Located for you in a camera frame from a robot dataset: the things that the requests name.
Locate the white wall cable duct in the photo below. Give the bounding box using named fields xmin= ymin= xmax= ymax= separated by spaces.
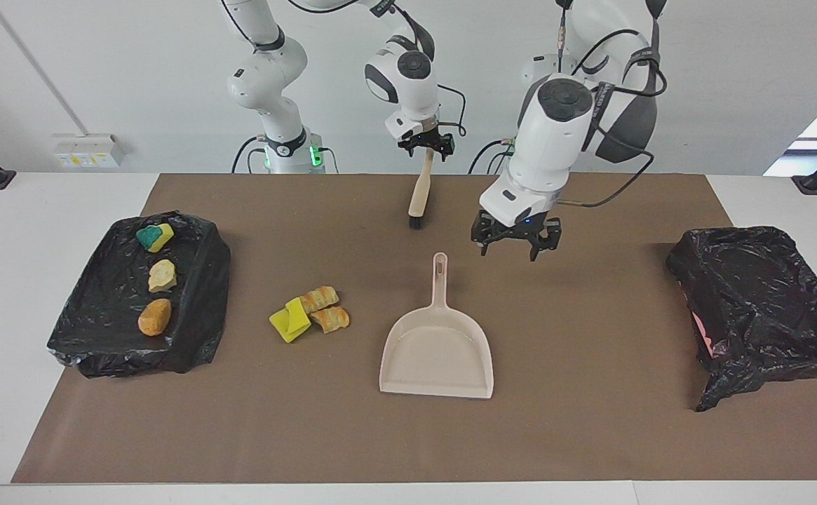
xmin=0 ymin=0 xmax=91 ymax=135

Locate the white wall socket strip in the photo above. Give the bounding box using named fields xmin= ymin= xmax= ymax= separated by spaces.
xmin=53 ymin=133 xmax=126 ymax=169

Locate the brown paper table mat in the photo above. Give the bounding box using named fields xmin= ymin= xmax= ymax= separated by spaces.
xmin=12 ymin=173 xmax=817 ymax=483

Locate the black bagged bin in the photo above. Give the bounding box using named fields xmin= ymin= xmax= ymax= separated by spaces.
xmin=46 ymin=210 xmax=232 ymax=379

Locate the beige plastic dustpan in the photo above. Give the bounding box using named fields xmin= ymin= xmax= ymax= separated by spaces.
xmin=379 ymin=252 xmax=494 ymax=400

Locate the striped orange croissant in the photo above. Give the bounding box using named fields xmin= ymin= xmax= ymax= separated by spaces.
xmin=299 ymin=285 xmax=340 ymax=314
xmin=310 ymin=307 xmax=351 ymax=335

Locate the black left base cable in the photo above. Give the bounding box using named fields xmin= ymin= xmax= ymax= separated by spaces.
xmin=468 ymin=137 xmax=514 ymax=175

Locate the black right base cable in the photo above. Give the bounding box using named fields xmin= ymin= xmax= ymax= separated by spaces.
xmin=231 ymin=135 xmax=269 ymax=174

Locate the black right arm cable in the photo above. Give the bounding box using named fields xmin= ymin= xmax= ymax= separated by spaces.
xmin=285 ymin=0 xmax=466 ymax=137

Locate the black base cable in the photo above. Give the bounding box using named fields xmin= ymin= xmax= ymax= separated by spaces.
xmin=231 ymin=135 xmax=269 ymax=174
xmin=468 ymin=137 xmax=514 ymax=175

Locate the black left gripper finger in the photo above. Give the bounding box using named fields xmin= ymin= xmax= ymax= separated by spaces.
xmin=529 ymin=221 xmax=562 ymax=262
xmin=471 ymin=224 xmax=504 ymax=257

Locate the yellow sponge with green pad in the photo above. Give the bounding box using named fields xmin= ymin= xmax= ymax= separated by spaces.
xmin=135 ymin=223 xmax=175 ymax=253

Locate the beige hand brush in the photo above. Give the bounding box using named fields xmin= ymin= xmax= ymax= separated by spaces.
xmin=408 ymin=151 xmax=435 ymax=230

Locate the black bagged bin showing pink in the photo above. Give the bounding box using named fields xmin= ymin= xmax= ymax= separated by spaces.
xmin=666 ymin=225 xmax=817 ymax=412

